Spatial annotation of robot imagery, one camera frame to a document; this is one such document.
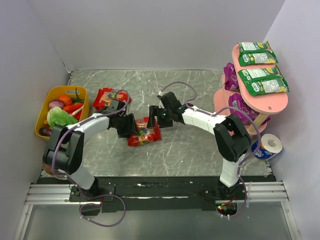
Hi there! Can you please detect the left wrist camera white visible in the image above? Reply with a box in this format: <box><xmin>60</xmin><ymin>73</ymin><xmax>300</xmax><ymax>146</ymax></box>
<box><xmin>95</xmin><ymin>99</ymin><xmax>126</xmax><ymax>114</ymax></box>

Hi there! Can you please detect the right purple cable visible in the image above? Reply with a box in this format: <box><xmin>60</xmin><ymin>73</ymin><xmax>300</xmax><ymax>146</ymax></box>
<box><xmin>157</xmin><ymin>81</ymin><xmax>262</xmax><ymax>221</ymax></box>

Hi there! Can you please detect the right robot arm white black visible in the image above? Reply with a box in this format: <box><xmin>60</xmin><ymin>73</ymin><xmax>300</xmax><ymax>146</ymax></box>
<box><xmin>147</xmin><ymin>91</ymin><xmax>251</xmax><ymax>188</ymax></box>

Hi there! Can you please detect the toilet paper roll blue wrapper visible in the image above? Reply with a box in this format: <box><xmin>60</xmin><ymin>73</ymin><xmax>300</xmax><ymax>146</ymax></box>
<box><xmin>254</xmin><ymin>133</ymin><xmax>283</xmax><ymax>160</ymax></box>

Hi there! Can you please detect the purple candy bag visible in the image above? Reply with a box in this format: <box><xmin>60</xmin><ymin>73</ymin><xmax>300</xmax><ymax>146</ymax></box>
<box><xmin>223</xmin><ymin>62</ymin><xmax>240</xmax><ymax>92</ymax></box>
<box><xmin>228</xmin><ymin>93</ymin><xmax>260</xmax><ymax>126</ymax></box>

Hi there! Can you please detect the yellow basket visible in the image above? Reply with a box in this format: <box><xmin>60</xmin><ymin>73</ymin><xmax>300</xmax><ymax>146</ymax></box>
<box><xmin>34</xmin><ymin>85</ymin><xmax>91</xmax><ymax>140</ymax></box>

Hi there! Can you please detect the red candy bag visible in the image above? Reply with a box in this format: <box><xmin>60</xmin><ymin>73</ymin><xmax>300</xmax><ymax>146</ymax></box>
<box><xmin>92</xmin><ymin>87</ymin><xmax>132</xmax><ymax>111</ymax></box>
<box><xmin>127</xmin><ymin>117</ymin><xmax>162</xmax><ymax>147</ymax></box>

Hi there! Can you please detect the beige cloth bag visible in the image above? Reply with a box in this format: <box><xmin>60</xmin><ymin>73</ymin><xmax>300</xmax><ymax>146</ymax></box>
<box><xmin>42</xmin><ymin>147</ymin><xmax>67</xmax><ymax>180</ymax></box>

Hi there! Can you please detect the purple toy eggplant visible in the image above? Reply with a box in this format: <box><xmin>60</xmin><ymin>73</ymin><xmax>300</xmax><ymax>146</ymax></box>
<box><xmin>39</xmin><ymin>127</ymin><xmax>52</xmax><ymax>137</ymax></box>

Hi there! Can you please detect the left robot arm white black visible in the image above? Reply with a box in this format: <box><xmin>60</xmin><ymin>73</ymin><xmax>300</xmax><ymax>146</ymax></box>
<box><xmin>42</xmin><ymin>113</ymin><xmax>138</xmax><ymax>199</ymax></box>

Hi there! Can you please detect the orange toy fruit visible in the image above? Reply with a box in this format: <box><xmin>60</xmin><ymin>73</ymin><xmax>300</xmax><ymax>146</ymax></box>
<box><xmin>58</xmin><ymin>95</ymin><xmax>73</xmax><ymax>106</ymax></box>

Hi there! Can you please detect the pink three-tier shelf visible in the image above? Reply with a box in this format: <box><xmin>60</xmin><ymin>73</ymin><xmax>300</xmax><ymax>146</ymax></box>
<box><xmin>213</xmin><ymin>41</ymin><xmax>289</xmax><ymax>132</ymax></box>

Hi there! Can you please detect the aluminium frame rail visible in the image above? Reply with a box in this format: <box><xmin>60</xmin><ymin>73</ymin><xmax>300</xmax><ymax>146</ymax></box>
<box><xmin>24</xmin><ymin>182</ymin><xmax>289</xmax><ymax>205</ymax></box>

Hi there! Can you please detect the purple toy onion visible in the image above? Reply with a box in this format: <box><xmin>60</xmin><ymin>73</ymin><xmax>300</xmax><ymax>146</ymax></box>
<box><xmin>48</xmin><ymin>99</ymin><xmax>65</xmax><ymax>109</ymax></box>

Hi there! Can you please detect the green toy cabbage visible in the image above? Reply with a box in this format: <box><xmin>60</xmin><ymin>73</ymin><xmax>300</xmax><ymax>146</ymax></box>
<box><xmin>46</xmin><ymin>106</ymin><xmax>78</xmax><ymax>128</ymax></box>

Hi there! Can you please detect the green candy bag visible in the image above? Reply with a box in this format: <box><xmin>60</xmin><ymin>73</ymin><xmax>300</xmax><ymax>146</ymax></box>
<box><xmin>238</xmin><ymin>41</ymin><xmax>278</xmax><ymax>67</ymax></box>
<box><xmin>237</xmin><ymin>66</ymin><xmax>290</xmax><ymax>97</ymax></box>

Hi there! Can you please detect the orange toy carrot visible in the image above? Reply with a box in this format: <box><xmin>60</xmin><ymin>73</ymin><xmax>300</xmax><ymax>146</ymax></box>
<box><xmin>63</xmin><ymin>103</ymin><xmax>84</xmax><ymax>114</ymax></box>

